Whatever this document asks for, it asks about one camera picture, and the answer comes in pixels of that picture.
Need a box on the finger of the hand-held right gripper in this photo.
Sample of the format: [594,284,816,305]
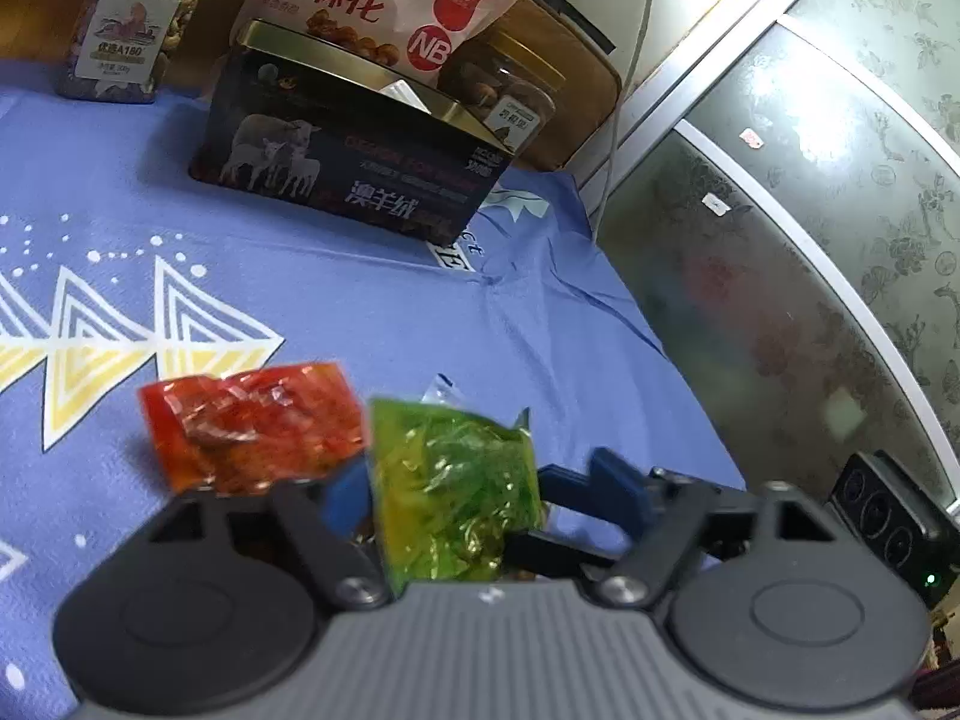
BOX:
[535,463,601,515]
[501,527,627,580]

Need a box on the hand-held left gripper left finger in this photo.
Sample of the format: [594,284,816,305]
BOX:
[127,460,392,610]

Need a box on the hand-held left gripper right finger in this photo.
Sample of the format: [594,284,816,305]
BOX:
[589,448,857,612]

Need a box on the green clear snack packet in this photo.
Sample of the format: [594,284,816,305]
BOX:
[366,375,546,595]

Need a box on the black tin box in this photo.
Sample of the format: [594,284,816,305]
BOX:
[187,19,520,245]

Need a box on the red clear snack packet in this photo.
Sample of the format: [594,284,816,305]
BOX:
[139,361,370,497]

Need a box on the blue printed blanket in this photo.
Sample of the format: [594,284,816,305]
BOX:
[0,60,751,720]

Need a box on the frosted glass sliding door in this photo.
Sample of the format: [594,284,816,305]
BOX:
[595,0,960,515]

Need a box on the small nut jar dark label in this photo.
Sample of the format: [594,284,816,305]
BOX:
[439,30,568,167]

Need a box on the brown wooden board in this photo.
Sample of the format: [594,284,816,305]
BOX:
[450,0,625,175]

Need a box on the nut jar with gold lid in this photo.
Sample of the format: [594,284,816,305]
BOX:
[54,0,226,106]

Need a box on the white cable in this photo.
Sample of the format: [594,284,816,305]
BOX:
[592,0,677,242]

